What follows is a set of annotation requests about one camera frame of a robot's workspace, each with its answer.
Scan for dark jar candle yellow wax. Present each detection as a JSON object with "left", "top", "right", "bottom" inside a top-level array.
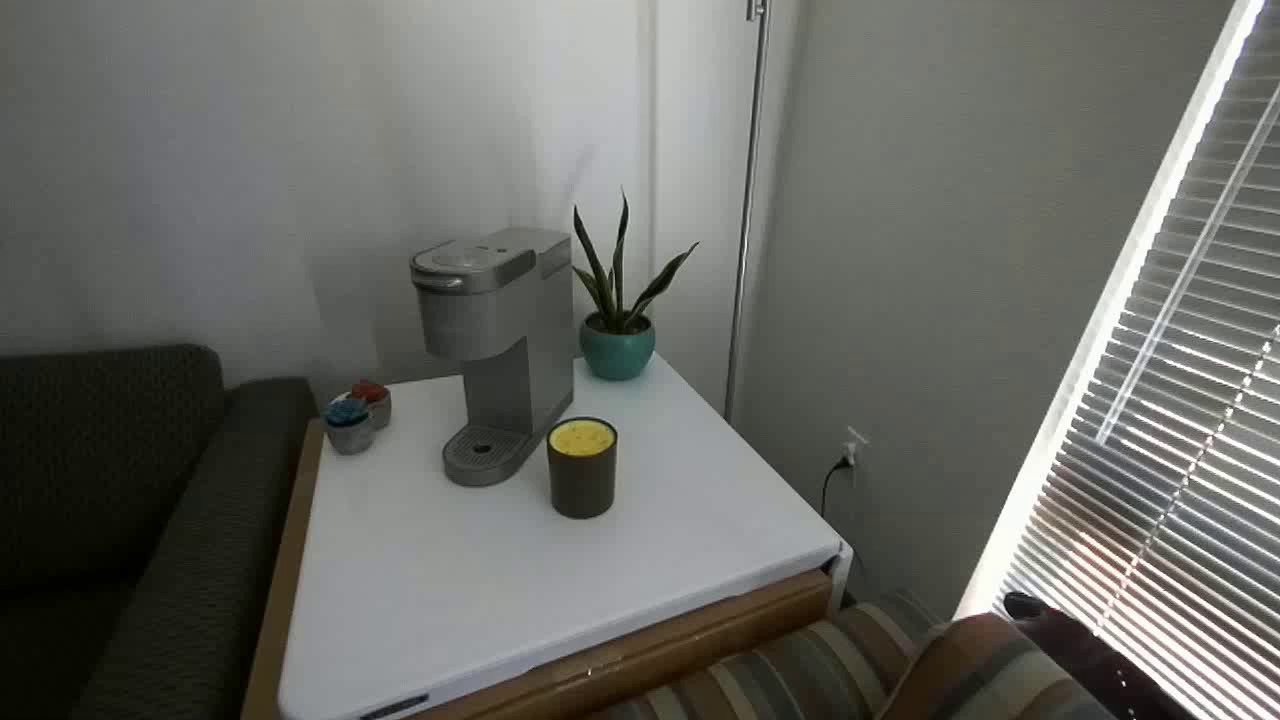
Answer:
[{"left": 543, "top": 412, "right": 623, "bottom": 525}]

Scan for small grey bowl red inside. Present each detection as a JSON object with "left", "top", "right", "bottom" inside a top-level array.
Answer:
[{"left": 348, "top": 379, "right": 395, "bottom": 432}]

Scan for white window blinds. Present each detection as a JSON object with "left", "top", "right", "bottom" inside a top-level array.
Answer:
[{"left": 955, "top": 0, "right": 1280, "bottom": 720}]

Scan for small grey bowl blue inside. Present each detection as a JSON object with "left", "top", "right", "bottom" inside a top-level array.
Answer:
[{"left": 321, "top": 398, "right": 381, "bottom": 461}]

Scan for dark brown fuzzy object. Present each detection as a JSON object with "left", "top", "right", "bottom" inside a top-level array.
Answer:
[{"left": 1002, "top": 588, "right": 1197, "bottom": 720}]

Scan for thin grey vertical pole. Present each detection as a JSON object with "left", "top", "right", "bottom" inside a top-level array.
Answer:
[{"left": 722, "top": 0, "right": 774, "bottom": 422}]

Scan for white table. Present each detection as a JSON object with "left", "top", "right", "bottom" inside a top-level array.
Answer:
[{"left": 240, "top": 416, "right": 840, "bottom": 720}]

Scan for snake plant in teal pot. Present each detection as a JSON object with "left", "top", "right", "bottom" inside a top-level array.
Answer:
[{"left": 569, "top": 195, "right": 700, "bottom": 386}]

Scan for striped upholstered armchair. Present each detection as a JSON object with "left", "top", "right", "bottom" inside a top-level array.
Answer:
[{"left": 584, "top": 597, "right": 1123, "bottom": 720}]

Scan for black power cord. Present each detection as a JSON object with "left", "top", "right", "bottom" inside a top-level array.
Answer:
[{"left": 813, "top": 452, "right": 855, "bottom": 525}]

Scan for grey pod coffee maker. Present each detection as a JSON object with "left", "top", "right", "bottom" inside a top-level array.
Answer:
[{"left": 407, "top": 225, "right": 579, "bottom": 492}]

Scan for dark grey fabric sofa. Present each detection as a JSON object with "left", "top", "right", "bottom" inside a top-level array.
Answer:
[{"left": 0, "top": 339, "right": 321, "bottom": 720}]

